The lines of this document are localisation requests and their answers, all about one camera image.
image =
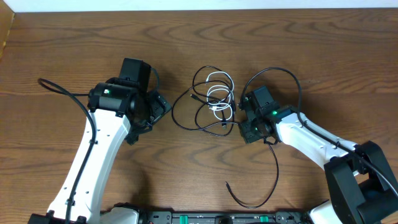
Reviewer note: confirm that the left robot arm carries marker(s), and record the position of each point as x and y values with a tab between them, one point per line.
119	110

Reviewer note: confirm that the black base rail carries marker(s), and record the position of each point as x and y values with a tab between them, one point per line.
167	217

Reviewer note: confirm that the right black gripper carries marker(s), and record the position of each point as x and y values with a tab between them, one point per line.
249	137

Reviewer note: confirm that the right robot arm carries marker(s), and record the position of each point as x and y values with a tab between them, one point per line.
361	183

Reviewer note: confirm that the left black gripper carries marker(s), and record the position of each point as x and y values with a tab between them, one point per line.
161	107

